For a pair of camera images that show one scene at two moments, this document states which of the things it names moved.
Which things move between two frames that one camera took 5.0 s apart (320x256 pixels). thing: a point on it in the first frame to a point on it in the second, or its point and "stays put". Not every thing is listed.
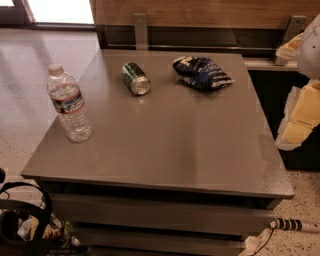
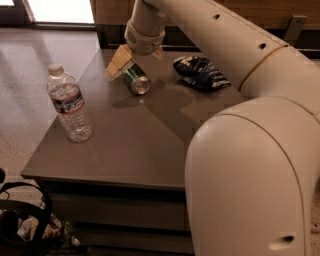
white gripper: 310,53 to 144,42
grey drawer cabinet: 181,160 stays put
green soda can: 135,78 stays put
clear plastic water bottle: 67,99 stays put
